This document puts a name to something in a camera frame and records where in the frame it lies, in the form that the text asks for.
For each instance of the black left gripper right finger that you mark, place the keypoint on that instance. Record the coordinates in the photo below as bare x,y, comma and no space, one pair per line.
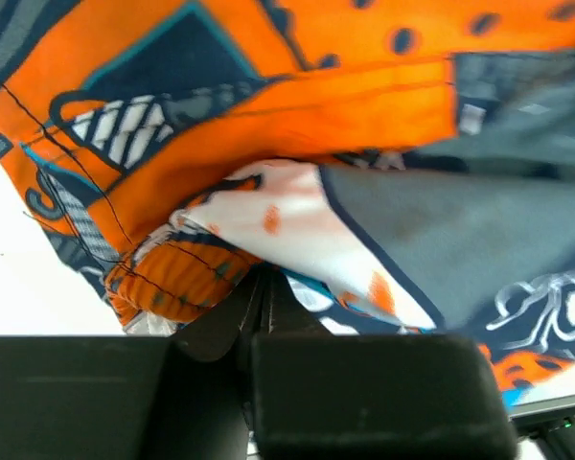
377,396

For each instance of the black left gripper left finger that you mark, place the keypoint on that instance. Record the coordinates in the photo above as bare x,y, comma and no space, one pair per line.
85,397

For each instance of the colourful patterned shorts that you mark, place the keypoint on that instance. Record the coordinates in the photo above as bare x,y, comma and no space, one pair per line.
408,166

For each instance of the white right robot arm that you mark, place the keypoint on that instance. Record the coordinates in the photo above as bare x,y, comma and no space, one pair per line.
550,424

